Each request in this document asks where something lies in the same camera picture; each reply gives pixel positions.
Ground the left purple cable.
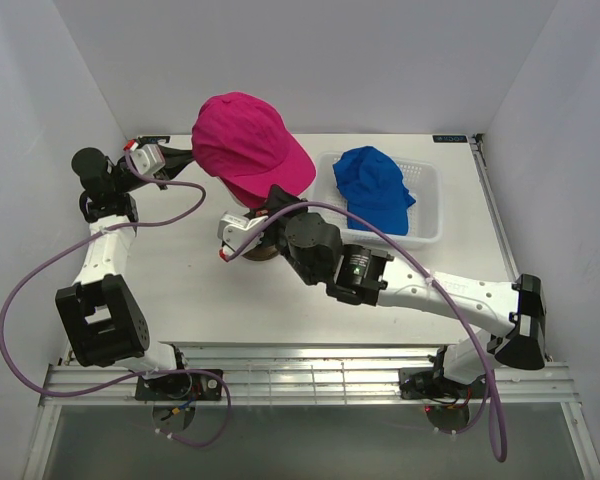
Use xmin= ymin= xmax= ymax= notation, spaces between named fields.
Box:
xmin=0 ymin=152 xmax=234 ymax=448

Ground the pink cap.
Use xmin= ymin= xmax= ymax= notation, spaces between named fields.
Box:
xmin=191 ymin=92 xmax=316 ymax=196
xmin=222 ymin=176 xmax=273 ymax=208

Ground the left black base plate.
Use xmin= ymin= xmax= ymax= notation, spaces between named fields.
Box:
xmin=134 ymin=372 xmax=223 ymax=401

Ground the aluminium rail frame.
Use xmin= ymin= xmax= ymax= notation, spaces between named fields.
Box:
xmin=38 ymin=134 xmax=581 ymax=407

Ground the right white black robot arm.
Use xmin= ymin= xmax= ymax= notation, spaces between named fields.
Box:
xmin=247 ymin=186 xmax=546 ymax=398

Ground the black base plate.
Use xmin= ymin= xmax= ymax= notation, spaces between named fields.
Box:
xmin=134 ymin=372 xmax=223 ymax=401
xmin=398 ymin=347 xmax=486 ymax=405

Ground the brown round wooden stand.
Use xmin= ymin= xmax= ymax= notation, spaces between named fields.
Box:
xmin=242 ymin=243 xmax=279 ymax=262

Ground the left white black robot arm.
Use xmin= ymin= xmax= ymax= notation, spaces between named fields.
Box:
xmin=55 ymin=141 xmax=193 ymax=400

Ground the cream foam mannequin head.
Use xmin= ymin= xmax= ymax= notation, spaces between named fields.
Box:
xmin=224 ymin=181 xmax=250 ymax=208

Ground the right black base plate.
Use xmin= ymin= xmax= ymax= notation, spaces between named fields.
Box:
xmin=398 ymin=347 xmax=486 ymax=405

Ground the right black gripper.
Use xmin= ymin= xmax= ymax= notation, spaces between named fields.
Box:
xmin=246 ymin=187 xmax=317 ymax=288

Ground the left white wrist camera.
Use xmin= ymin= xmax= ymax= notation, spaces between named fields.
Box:
xmin=125 ymin=140 xmax=166 ymax=177

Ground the blue cap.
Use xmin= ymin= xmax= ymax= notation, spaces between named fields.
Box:
xmin=333 ymin=146 xmax=416 ymax=236

